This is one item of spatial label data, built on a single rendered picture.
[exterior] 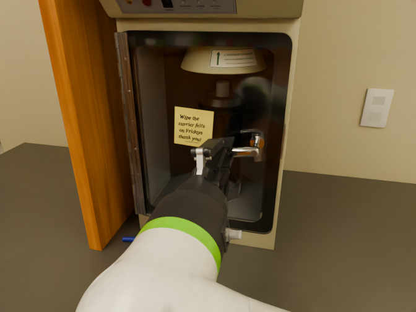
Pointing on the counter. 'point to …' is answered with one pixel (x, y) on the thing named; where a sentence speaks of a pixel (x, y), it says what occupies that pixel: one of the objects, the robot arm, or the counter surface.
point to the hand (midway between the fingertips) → (224, 152)
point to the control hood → (271, 10)
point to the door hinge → (125, 117)
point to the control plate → (207, 7)
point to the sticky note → (192, 126)
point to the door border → (125, 85)
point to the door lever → (256, 142)
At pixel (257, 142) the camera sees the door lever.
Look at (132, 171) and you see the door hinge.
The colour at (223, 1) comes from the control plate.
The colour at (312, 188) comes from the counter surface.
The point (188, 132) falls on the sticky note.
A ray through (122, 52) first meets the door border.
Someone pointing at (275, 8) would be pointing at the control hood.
